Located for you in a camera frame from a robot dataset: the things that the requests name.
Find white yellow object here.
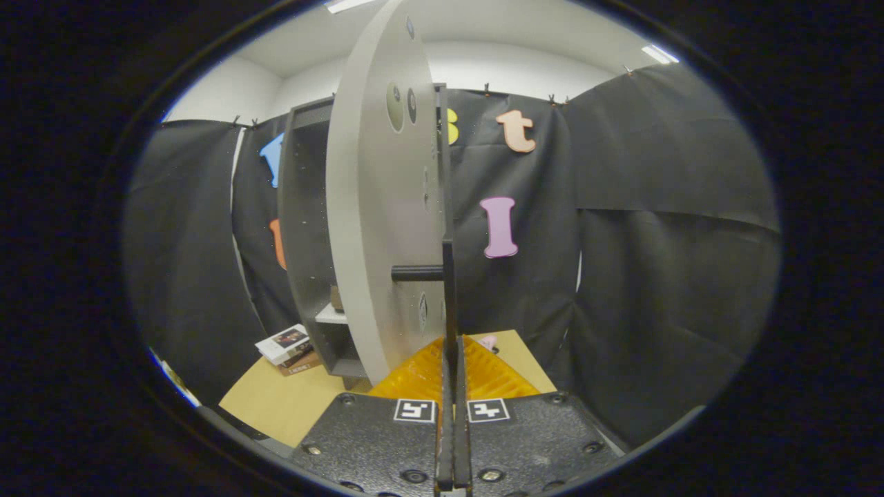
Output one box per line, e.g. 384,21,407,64
159,358,202,409

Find thin white book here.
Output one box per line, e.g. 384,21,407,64
267,345,316,368

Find brown book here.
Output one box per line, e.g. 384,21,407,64
276,353,325,377

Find black backdrop cloth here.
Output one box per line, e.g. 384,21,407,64
124,62,782,449

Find black door handle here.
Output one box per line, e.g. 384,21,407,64
392,238,459,342

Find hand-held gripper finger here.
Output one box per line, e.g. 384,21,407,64
454,335,623,497
290,336,456,497

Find white picture book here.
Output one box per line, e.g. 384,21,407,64
254,324,313,361

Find grey shoe cabinet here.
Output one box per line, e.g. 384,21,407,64
278,83,458,379

